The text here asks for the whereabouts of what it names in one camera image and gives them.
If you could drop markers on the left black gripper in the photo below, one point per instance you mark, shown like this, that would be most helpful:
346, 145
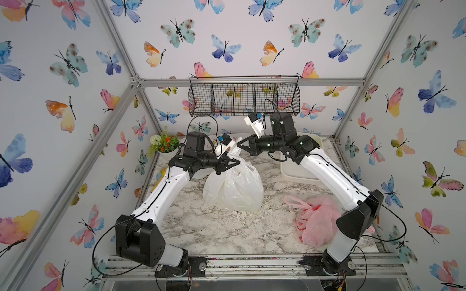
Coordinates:
222, 166

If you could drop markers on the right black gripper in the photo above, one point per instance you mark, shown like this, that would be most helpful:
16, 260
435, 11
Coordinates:
255, 147

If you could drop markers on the pink plastic bag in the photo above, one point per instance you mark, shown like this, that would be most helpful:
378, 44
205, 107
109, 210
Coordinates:
316, 222

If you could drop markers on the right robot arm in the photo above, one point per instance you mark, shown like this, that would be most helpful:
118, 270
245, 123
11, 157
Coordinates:
361, 205

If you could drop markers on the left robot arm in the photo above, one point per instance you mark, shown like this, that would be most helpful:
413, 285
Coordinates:
138, 237

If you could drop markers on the white printed plastic bag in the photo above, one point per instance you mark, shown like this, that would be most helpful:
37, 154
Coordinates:
234, 136

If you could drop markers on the white plastic tray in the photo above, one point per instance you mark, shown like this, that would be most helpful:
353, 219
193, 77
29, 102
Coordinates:
292, 172

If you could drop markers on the potted flower plant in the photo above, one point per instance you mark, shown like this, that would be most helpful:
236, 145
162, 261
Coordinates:
164, 144

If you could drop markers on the yellow toy shovel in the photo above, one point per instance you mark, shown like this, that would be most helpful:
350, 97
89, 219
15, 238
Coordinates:
157, 179

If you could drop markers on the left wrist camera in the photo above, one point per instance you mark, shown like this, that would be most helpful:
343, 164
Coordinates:
224, 144

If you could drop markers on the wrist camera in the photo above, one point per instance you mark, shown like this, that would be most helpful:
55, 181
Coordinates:
224, 144
256, 122

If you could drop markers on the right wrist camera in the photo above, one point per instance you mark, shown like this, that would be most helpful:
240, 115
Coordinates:
256, 122

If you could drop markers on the black wire basket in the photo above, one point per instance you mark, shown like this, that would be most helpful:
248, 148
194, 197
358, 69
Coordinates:
229, 96

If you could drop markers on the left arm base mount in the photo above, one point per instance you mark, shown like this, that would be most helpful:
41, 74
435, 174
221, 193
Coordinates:
189, 267

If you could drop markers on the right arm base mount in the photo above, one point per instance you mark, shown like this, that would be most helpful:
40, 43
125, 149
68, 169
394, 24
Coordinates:
325, 265

